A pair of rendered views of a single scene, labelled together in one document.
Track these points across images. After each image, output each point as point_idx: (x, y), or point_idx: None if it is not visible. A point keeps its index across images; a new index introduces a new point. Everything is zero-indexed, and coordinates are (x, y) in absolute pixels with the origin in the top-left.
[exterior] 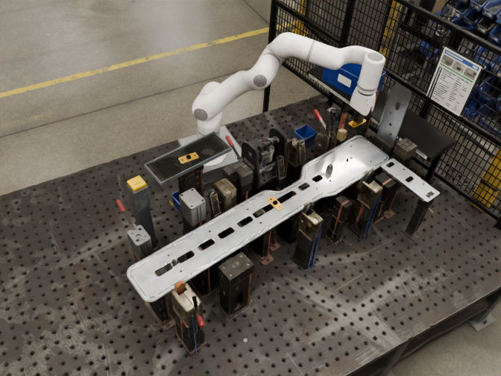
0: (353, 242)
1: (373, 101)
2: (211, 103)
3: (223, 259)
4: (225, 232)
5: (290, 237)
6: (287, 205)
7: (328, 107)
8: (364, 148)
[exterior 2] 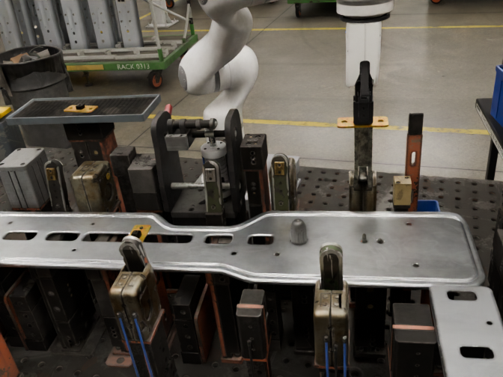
0: None
1: (369, 43)
2: (192, 57)
3: (14, 290)
4: None
5: (180, 345)
6: (147, 249)
7: None
8: (437, 240)
